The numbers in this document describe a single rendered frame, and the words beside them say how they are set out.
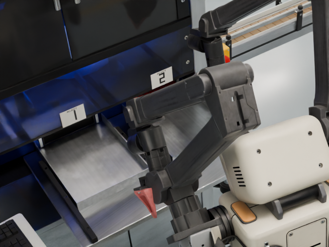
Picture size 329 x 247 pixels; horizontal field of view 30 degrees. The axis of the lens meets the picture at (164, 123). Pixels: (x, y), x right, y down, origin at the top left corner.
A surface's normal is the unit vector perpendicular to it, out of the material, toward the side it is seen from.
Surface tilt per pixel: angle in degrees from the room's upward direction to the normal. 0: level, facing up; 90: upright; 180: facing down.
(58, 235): 90
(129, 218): 0
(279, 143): 47
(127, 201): 0
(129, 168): 0
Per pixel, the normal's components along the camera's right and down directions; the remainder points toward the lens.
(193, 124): -0.08, -0.76
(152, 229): 0.52, 0.51
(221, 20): -0.69, 0.21
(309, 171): 0.22, -0.10
